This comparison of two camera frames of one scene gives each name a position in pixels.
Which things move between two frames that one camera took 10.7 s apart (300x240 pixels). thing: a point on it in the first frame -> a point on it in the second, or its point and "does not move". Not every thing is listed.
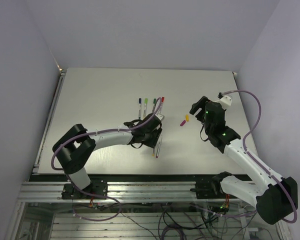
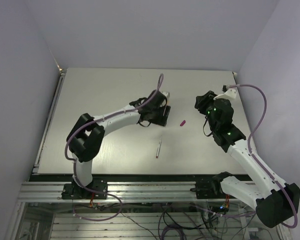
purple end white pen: x=159 y=147 does not move
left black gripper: x=153 y=142 -> x=162 y=121
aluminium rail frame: x=39 y=192 does not move
